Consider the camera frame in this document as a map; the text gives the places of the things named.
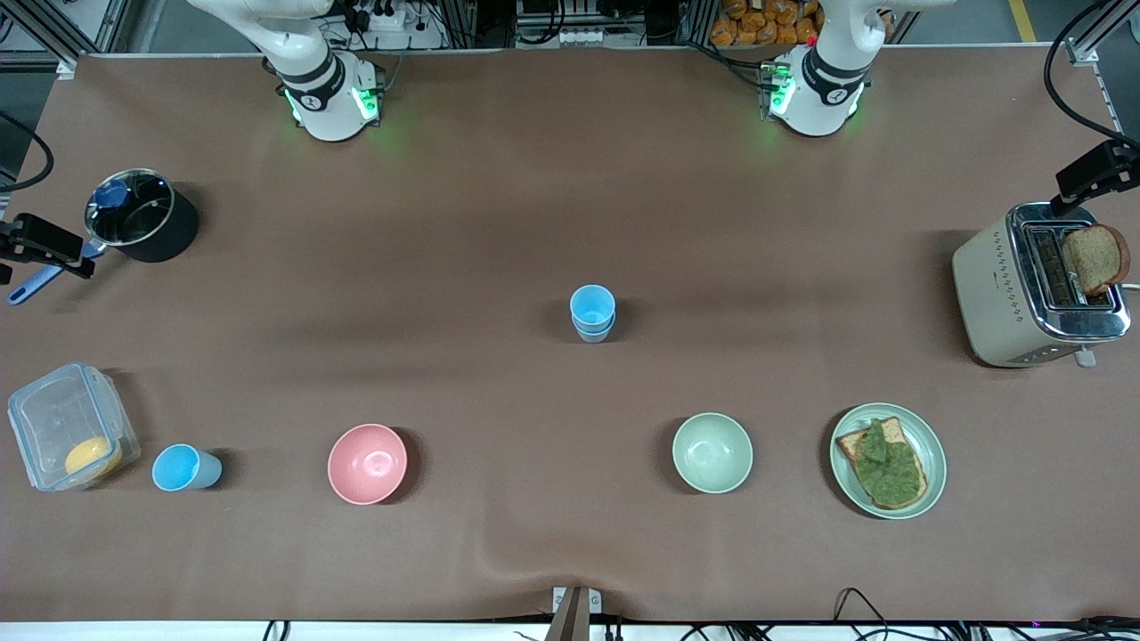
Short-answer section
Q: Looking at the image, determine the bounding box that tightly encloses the brown bread slice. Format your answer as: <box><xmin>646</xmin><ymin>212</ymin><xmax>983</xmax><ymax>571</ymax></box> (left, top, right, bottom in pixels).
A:
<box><xmin>1062</xmin><ymin>223</ymin><xmax>1132</xmax><ymax>297</ymax></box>

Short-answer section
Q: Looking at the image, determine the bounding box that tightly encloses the beige and chrome toaster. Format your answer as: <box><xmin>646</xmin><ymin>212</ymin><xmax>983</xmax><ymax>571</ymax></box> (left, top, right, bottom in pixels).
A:
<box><xmin>951</xmin><ymin>202</ymin><xmax>1133</xmax><ymax>369</ymax></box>

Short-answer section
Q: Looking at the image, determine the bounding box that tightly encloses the clear plastic lidded container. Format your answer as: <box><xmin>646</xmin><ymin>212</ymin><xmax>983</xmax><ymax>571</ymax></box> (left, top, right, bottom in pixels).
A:
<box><xmin>7</xmin><ymin>361</ymin><xmax>142</xmax><ymax>493</ymax></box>

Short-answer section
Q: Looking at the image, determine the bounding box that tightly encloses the yellow round sponge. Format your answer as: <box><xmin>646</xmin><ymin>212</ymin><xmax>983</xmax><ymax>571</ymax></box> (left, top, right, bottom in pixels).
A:
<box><xmin>64</xmin><ymin>436</ymin><xmax>124</xmax><ymax>477</ymax></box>

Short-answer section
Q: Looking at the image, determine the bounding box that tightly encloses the pale green plate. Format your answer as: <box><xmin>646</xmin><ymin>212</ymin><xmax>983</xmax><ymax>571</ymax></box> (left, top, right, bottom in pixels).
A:
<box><xmin>829</xmin><ymin>402</ymin><xmax>948</xmax><ymax>521</ymax></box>

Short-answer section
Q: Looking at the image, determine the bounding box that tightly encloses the green lettuce leaf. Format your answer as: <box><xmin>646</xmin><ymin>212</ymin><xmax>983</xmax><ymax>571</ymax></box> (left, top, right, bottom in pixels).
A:
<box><xmin>855</xmin><ymin>418</ymin><xmax>924</xmax><ymax>506</ymax></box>

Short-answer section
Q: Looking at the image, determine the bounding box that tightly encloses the toast slice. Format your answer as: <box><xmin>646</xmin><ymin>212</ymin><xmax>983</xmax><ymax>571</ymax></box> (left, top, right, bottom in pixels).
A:
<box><xmin>837</xmin><ymin>416</ymin><xmax>929</xmax><ymax>511</ymax></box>

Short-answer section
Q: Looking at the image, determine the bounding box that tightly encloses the bag of orange snacks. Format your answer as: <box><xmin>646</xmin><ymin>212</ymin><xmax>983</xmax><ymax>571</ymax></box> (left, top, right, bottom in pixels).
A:
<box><xmin>710</xmin><ymin>0</ymin><xmax>827</xmax><ymax>48</ymax></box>

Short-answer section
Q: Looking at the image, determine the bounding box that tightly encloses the pink bowl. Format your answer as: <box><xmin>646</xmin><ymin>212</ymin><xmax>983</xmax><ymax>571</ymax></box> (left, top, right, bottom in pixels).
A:
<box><xmin>327</xmin><ymin>423</ymin><xmax>409</xmax><ymax>507</ymax></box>

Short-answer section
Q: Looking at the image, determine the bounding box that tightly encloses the brown table cover mat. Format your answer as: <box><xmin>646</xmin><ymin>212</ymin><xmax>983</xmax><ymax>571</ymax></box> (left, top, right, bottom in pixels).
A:
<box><xmin>0</xmin><ymin>45</ymin><xmax>1140</xmax><ymax>624</ymax></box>

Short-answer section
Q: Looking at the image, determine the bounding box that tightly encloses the pale green bowl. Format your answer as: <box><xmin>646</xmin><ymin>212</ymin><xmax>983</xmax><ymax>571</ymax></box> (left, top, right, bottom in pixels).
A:
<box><xmin>672</xmin><ymin>411</ymin><xmax>754</xmax><ymax>495</ymax></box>

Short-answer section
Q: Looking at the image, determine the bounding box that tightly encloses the aluminium frame profile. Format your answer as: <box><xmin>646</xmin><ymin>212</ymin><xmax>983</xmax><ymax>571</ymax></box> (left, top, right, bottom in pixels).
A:
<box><xmin>1067</xmin><ymin>0</ymin><xmax>1140</xmax><ymax>65</ymax></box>
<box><xmin>18</xmin><ymin>0</ymin><xmax>154</xmax><ymax>79</ymax></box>

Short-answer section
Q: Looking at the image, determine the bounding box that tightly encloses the black cable loop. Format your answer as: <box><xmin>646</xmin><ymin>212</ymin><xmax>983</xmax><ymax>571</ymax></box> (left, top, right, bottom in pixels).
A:
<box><xmin>832</xmin><ymin>587</ymin><xmax>893</xmax><ymax>629</ymax></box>

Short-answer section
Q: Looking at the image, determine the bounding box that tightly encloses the metal table clamp bracket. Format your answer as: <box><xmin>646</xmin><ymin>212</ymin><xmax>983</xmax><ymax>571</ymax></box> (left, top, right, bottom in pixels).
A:
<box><xmin>551</xmin><ymin>585</ymin><xmax>603</xmax><ymax>641</ymax></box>

